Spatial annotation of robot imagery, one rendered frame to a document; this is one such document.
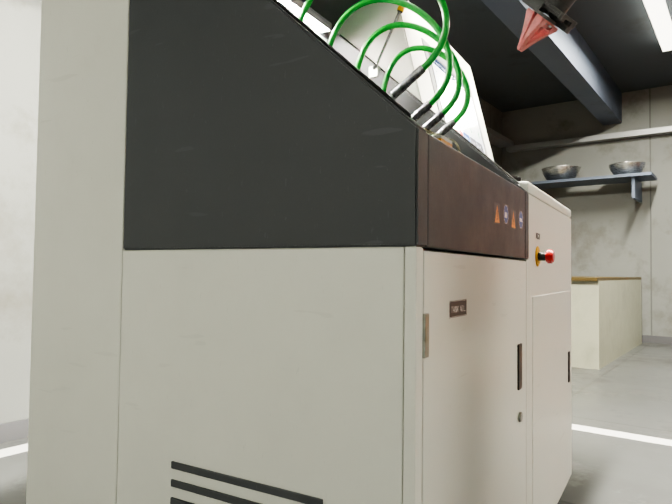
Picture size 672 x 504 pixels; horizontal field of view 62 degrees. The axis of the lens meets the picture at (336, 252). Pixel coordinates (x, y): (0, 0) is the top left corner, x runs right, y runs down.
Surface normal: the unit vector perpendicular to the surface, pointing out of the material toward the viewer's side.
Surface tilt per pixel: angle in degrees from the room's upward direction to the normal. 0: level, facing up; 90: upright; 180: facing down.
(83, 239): 90
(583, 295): 90
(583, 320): 90
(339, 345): 90
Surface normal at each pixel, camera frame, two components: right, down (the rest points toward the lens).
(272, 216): -0.51, -0.04
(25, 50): 0.81, -0.01
